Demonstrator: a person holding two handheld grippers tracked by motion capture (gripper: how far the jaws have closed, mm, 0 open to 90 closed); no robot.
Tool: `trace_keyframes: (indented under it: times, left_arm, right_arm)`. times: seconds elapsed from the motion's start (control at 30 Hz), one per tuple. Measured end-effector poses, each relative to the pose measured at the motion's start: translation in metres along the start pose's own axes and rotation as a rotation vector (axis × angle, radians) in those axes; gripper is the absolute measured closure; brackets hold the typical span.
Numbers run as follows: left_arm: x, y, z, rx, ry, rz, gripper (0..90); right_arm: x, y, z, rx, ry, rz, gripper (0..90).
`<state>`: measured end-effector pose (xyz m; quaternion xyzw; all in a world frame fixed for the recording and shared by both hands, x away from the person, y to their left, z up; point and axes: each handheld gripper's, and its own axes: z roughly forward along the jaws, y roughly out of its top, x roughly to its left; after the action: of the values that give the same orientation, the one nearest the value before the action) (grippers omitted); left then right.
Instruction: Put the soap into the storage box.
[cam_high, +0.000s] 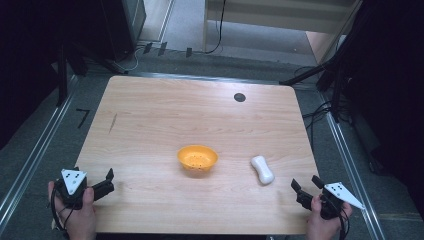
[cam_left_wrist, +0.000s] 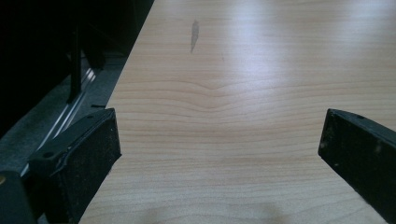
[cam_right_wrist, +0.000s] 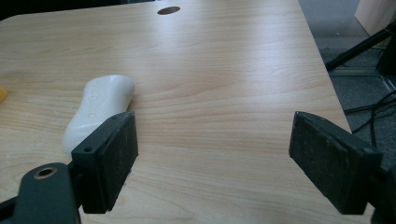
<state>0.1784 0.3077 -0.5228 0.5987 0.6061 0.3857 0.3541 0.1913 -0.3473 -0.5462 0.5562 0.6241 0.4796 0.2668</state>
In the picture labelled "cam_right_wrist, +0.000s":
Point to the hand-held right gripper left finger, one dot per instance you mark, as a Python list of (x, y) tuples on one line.
[(106, 161)]

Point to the light wooden cabinet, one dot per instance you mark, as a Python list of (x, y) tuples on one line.
[(376, 14)]

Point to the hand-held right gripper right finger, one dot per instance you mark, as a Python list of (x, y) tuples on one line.
[(330, 161)]

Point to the white plastic bottle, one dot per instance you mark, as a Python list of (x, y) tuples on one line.
[(99, 102)]

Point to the yellow object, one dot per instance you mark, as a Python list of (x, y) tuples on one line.
[(2, 95)]

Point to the metal floor rail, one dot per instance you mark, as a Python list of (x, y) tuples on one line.
[(364, 73)]

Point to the black stand leg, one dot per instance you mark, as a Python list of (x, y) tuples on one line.
[(358, 49)]

